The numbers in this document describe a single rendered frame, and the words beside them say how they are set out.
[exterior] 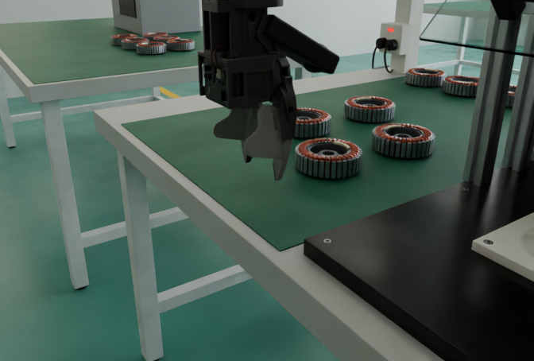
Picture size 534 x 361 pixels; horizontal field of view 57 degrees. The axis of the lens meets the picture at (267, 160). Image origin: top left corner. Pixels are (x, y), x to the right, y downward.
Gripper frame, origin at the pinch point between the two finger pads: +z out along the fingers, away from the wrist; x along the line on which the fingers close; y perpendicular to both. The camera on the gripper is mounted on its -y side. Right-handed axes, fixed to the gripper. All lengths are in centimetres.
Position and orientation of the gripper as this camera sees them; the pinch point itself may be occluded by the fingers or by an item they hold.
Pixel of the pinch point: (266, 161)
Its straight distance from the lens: 61.3
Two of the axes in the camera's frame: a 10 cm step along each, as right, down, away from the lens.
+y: -8.4, 2.0, -5.1
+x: 5.5, 3.1, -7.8
